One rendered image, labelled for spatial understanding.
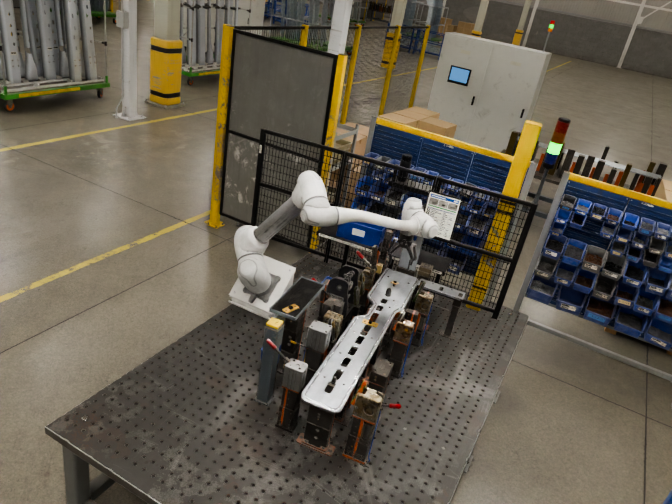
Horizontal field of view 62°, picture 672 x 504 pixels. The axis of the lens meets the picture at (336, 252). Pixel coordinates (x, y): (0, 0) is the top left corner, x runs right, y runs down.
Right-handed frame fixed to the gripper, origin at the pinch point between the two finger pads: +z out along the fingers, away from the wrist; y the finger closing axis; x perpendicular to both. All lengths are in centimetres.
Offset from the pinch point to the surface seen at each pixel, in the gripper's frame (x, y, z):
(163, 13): 524, -555, -43
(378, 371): -86, 16, 13
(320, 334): -83, -15, 6
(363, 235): 35.5, -33.7, 5.6
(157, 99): 518, -562, 96
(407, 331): -43.1, 19.2, 14.7
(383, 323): -42.3, 5.8, 15.3
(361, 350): -71, 3, 15
